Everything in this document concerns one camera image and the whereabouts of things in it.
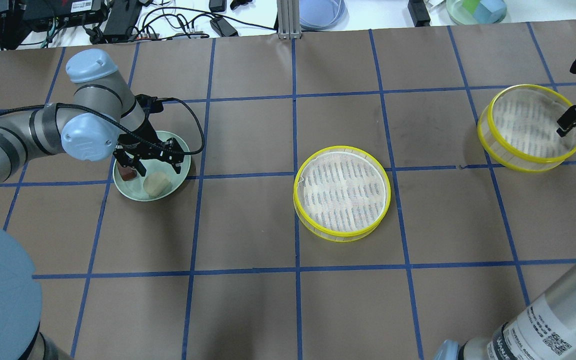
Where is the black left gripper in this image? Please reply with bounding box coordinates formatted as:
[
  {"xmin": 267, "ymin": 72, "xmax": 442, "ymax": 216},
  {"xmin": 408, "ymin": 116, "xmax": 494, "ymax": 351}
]
[{"xmin": 115, "ymin": 94, "xmax": 191, "ymax": 177}]

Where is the beige bun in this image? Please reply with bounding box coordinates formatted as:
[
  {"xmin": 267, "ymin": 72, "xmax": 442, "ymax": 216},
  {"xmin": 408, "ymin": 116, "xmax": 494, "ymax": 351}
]
[{"xmin": 142, "ymin": 171, "xmax": 171, "ymax": 198}]

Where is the yellow steamer basket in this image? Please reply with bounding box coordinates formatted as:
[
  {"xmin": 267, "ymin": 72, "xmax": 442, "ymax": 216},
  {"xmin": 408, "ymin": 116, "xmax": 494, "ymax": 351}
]
[
  {"xmin": 292, "ymin": 145, "xmax": 393, "ymax": 243},
  {"xmin": 477, "ymin": 84, "xmax": 576, "ymax": 173}
]

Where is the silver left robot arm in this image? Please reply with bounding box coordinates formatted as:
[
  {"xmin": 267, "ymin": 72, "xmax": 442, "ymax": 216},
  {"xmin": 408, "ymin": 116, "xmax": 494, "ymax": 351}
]
[{"xmin": 0, "ymin": 48, "xmax": 205, "ymax": 184}]

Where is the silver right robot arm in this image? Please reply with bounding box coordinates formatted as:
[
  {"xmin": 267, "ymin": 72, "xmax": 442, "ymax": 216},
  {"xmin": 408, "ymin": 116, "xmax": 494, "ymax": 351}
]
[{"xmin": 434, "ymin": 59, "xmax": 576, "ymax": 360}]

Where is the brown bun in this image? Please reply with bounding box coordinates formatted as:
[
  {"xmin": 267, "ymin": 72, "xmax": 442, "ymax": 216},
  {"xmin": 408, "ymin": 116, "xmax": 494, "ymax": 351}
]
[{"xmin": 118, "ymin": 166, "xmax": 138, "ymax": 182}]

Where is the pale green plate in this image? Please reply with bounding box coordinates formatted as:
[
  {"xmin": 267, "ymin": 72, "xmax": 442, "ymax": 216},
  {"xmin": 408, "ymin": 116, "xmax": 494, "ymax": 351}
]
[{"xmin": 112, "ymin": 155, "xmax": 192, "ymax": 202}]

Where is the blue sponge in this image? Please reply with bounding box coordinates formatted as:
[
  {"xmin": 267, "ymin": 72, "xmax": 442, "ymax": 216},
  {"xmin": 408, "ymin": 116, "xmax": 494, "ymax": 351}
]
[{"xmin": 473, "ymin": 0, "xmax": 507, "ymax": 24}]

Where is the green sponge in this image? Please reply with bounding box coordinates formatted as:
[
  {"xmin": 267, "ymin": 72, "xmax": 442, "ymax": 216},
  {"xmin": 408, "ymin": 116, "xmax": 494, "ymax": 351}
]
[{"xmin": 461, "ymin": 0, "xmax": 481, "ymax": 15}]

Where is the black power brick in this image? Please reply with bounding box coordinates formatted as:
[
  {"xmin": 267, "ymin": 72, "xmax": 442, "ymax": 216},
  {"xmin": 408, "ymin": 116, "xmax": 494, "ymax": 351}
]
[{"xmin": 209, "ymin": 16, "xmax": 239, "ymax": 38}]

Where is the black power adapter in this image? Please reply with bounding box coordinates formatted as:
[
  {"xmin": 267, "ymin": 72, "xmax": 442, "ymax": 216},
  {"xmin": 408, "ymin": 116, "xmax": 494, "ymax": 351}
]
[{"xmin": 407, "ymin": 0, "xmax": 431, "ymax": 28}]

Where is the blue plate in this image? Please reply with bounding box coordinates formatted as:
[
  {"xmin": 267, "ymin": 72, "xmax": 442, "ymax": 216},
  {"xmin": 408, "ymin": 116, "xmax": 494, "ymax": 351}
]
[{"xmin": 298, "ymin": 0, "xmax": 346, "ymax": 31}]

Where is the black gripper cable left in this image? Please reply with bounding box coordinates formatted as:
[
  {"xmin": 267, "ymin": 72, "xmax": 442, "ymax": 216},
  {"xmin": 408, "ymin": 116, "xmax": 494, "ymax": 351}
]
[{"xmin": 43, "ymin": 97, "xmax": 205, "ymax": 156}]

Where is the aluminium frame post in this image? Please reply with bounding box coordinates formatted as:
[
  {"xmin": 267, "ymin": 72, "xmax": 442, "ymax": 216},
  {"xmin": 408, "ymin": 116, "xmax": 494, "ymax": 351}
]
[{"xmin": 276, "ymin": 0, "xmax": 302, "ymax": 40}]

